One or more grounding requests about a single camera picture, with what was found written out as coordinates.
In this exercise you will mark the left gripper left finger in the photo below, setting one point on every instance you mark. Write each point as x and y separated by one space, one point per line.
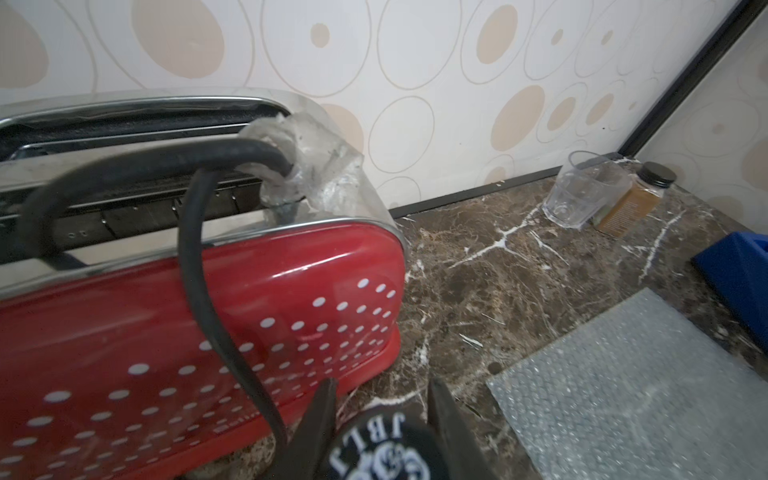
303 454

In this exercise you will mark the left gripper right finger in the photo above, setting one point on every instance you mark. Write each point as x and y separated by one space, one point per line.
460 451

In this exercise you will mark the red drink bottle back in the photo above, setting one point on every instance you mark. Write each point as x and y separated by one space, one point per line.
384 443

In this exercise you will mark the blue tape dispenser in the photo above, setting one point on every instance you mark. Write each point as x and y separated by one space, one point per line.
736 268

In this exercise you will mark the red perforated plastic basket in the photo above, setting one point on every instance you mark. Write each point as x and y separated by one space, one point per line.
109 377

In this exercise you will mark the brown spice jar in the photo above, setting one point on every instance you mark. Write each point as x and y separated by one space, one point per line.
648 187

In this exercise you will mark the clear drinking glass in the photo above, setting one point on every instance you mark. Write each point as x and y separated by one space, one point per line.
586 183

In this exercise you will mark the silver toaster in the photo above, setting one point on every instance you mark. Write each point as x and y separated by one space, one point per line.
81 194

